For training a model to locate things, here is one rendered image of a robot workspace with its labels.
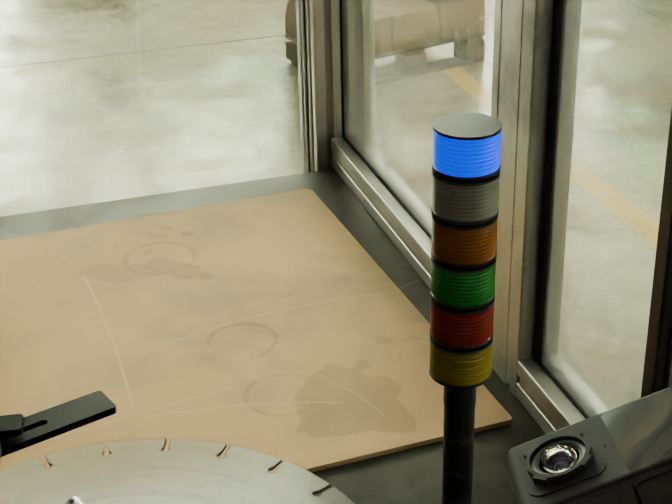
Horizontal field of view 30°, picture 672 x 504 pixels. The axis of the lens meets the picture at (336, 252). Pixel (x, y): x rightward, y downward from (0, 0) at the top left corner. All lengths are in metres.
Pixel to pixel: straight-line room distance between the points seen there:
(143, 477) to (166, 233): 0.80
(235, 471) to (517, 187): 0.47
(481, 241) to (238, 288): 0.67
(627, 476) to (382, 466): 0.73
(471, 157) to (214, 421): 0.52
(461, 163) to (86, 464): 0.32
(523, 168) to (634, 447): 0.72
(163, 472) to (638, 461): 0.45
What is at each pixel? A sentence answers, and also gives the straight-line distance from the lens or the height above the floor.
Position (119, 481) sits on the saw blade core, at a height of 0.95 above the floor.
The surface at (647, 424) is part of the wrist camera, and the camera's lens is 0.49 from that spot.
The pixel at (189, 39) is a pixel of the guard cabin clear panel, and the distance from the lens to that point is 1.74.
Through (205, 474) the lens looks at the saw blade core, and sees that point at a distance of 0.85.
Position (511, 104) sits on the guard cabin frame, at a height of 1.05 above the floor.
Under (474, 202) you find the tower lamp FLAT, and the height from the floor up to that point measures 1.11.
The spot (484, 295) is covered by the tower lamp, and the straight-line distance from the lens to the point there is 0.86.
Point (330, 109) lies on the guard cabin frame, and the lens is 1.78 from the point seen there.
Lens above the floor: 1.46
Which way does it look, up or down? 27 degrees down
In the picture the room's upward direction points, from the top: 1 degrees counter-clockwise
